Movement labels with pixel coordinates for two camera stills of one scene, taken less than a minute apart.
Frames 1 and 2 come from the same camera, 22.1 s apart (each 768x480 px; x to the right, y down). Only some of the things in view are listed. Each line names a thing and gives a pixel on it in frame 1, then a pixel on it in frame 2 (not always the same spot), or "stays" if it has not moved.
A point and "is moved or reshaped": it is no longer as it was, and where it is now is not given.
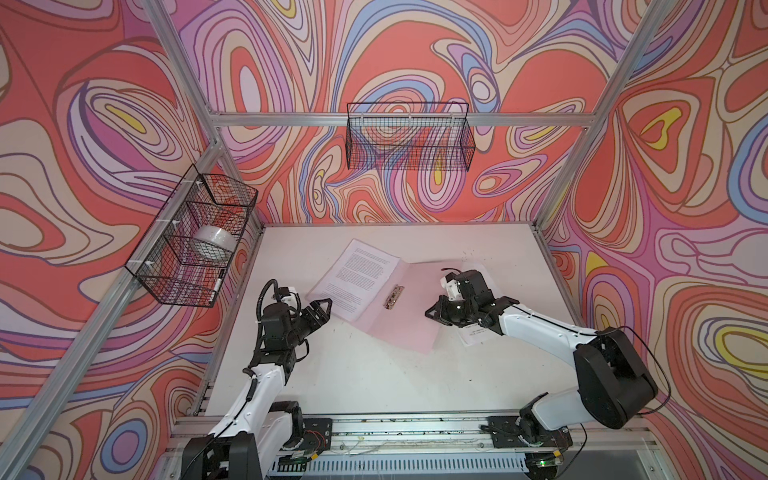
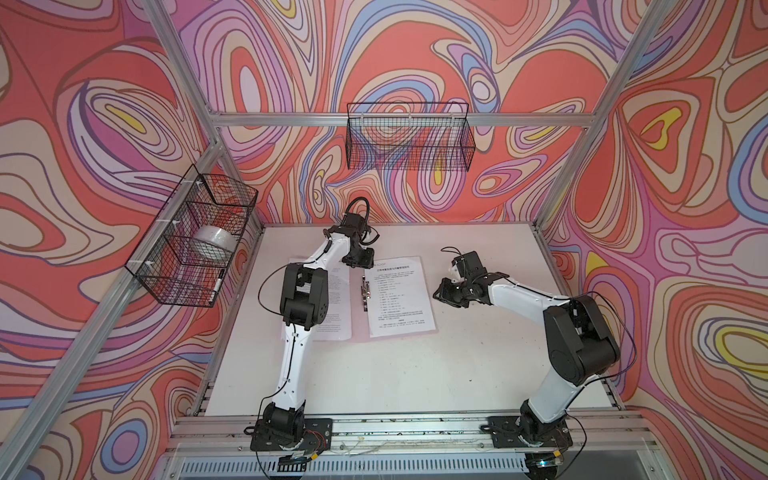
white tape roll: [214, 243] stays
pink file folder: [399, 309] is moved or reshaped
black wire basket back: [413, 136] stays
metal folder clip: [393, 297] to [365, 292]
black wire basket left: [195, 240] stays
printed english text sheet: [354, 280] to [338, 324]
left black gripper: [314, 312] to [367, 262]
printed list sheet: [476, 333] to [397, 298]
